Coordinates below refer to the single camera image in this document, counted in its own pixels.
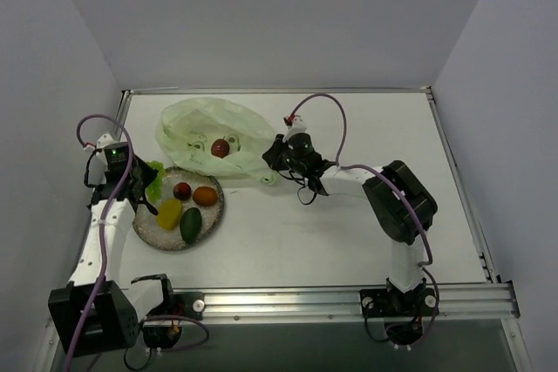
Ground green fake grapes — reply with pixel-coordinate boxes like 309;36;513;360
146;160;166;204

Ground dark red fake fruit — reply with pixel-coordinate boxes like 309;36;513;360
173;182;192;201

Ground pale green plastic bag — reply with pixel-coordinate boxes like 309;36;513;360
155;97;278;186

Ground orange fake fruit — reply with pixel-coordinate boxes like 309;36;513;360
192;186;219;207

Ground dark green fake avocado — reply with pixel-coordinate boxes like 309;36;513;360
179;207;202;245

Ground red fake apple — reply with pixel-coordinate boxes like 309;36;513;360
210;139;230;159

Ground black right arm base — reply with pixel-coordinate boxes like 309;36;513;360
359;285;439;351

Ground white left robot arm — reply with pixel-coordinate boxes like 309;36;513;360
48;141;176;358

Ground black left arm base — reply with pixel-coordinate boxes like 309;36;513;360
139;291;210;353

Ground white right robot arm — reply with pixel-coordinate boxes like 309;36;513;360
262;133;438;314

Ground speckled round plate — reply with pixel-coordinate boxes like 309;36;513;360
133;163;225;251

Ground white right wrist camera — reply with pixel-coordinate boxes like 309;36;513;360
283;114;307;142

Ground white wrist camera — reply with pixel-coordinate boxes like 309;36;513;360
83;132;116;151
283;114;307;142

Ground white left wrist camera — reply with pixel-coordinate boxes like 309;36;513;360
83;132;116;151

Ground aluminium table frame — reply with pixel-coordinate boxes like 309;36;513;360
46;86;522;372

